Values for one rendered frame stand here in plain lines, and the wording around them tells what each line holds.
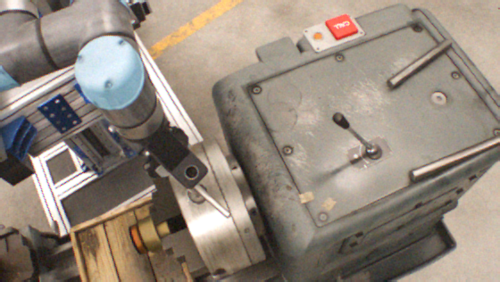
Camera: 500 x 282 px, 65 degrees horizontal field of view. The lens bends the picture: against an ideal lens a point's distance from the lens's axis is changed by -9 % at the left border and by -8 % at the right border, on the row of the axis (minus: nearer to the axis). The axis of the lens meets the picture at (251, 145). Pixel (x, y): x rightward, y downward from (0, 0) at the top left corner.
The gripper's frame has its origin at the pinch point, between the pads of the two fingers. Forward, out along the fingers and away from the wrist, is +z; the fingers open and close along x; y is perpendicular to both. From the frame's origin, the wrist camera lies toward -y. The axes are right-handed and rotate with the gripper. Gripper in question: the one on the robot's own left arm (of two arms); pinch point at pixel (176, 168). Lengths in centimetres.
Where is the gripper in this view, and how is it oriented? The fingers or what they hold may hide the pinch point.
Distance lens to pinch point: 79.8
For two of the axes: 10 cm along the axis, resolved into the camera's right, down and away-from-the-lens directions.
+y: -7.5, -6.1, 2.6
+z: 0.3, 3.5, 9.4
